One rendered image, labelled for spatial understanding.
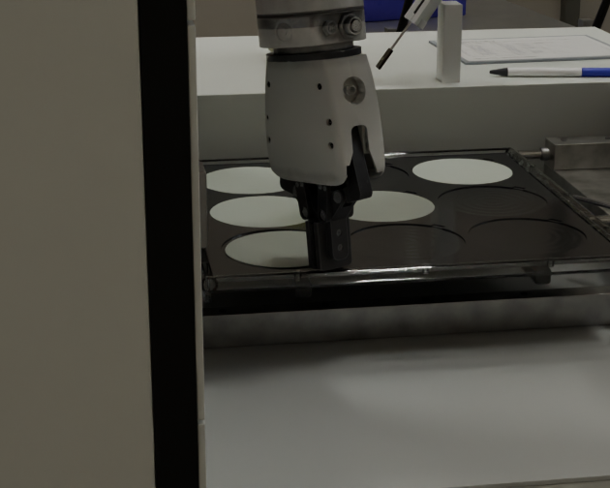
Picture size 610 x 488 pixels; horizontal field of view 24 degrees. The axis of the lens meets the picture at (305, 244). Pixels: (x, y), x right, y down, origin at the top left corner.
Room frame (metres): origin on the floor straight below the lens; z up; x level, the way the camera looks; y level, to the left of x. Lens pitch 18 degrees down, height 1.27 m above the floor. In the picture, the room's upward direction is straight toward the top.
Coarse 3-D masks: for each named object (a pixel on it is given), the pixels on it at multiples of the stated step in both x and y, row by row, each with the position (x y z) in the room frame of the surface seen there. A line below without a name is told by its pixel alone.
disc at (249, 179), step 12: (228, 168) 1.39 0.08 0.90; (240, 168) 1.39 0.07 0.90; (252, 168) 1.39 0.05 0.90; (264, 168) 1.39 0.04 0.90; (216, 180) 1.35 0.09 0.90; (228, 180) 1.35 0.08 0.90; (240, 180) 1.35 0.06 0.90; (252, 180) 1.35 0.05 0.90; (264, 180) 1.35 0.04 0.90; (276, 180) 1.35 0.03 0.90; (228, 192) 1.30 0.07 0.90; (240, 192) 1.30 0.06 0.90; (252, 192) 1.30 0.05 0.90; (264, 192) 1.30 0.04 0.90
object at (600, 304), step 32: (576, 288) 1.17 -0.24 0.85; (608, 288) 1.17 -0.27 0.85; (224, 320) 1.10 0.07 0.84; (256, 320) 1.11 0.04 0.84; (288, 320) 1.11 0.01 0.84; (320, 320) 1.12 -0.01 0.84; (352, 320) 1.12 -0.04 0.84; (384, 320) 1.13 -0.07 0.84; (416, 320) 1.13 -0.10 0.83; (448, 320) 1.13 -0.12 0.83; (480, 320) 1.14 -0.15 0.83; (512, 320) 1.14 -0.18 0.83; (544, 320) 1.15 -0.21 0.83; (576, 320) 1.15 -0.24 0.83; (608, 320) 1.16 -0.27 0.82
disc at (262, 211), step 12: (216, 204) 1.26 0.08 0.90; (228, 204) 1.26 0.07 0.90; (240, 204) 1.26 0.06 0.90; (252, 204) 1.26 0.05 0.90; (264, 204) 1.26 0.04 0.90; (276, 204) 1.26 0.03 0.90; (288, 204) 1.26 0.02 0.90; (216, 216) 1.22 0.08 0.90; (228, 216) 1.22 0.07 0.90; (240, 216) 1.22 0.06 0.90; (252, 216) 1.22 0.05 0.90; (264, 216) 1.22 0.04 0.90; (276, 216) 1.22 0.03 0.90; (288, 216) 1.22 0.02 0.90; (300, 216) 1.22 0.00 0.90
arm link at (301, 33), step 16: (272, 16) 1.07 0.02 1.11; (288, 16) 1.06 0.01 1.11; (304, 16) 1.06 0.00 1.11; (320, 16) 1.06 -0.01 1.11; (336, 16) 1.07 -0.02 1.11; (352, 16) 1.08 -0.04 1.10; (272, 32) 1.07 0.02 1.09; (288, 32) 1.06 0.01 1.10; (304, 32) 1.06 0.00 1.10; (320, 32) 1.06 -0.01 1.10; (336, 32) 1.07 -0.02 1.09; (352, 32) 1.07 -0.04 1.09; (288, 48) 1.07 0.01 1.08; (304, 48) 1.07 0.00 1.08; (320, 48) 1.07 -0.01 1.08; (336, 48) 1.07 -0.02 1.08
